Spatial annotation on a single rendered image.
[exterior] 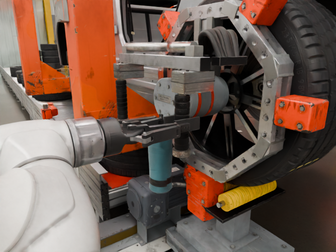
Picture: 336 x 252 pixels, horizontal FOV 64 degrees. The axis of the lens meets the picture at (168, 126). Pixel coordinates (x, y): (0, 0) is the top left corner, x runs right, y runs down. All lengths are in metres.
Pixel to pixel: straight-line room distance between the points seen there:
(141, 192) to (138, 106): 0.39
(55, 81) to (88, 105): 1.95
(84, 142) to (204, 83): 0.30
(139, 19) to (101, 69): 2.39
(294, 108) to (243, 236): 0.72
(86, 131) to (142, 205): 0.76
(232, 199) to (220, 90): 0.35
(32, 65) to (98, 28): 1.95
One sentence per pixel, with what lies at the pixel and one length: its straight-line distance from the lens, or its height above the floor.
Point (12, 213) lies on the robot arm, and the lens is 0.34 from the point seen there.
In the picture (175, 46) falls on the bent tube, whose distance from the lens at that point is 0.66.
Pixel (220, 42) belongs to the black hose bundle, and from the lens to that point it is 0.66.
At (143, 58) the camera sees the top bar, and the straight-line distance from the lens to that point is 0.79.
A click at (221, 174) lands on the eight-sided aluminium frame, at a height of 0.61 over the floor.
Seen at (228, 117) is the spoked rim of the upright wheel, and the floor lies 0.76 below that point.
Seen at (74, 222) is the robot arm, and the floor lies 0.81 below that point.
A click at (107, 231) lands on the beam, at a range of 1.44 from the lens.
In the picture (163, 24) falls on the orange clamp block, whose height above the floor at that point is 1.08.
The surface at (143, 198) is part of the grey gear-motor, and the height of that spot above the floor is 0.38.
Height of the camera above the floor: 1.00
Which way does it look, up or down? 17 degrees down
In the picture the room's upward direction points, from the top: straight up
